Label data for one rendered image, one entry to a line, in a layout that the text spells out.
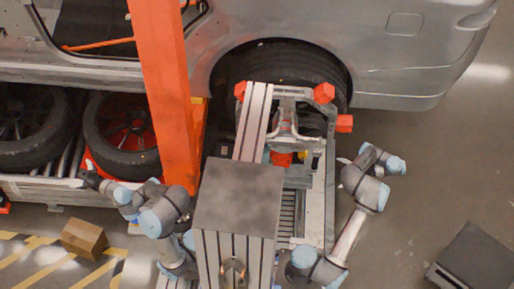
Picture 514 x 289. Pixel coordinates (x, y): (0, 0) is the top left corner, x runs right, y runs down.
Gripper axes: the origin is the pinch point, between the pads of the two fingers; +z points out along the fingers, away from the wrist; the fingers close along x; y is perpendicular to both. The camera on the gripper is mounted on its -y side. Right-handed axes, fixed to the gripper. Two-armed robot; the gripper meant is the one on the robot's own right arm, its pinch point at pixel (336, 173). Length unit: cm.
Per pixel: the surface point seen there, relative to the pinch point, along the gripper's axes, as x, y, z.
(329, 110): -31.9, 9.3, 0.7
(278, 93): -40, 24, 25
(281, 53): -62, 21, 22
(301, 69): -51, 22, 12
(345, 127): -25.3, -5.4, -6.1
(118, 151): -25, -13, 128
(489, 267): 53, -51, -78
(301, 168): -14, -64, 26
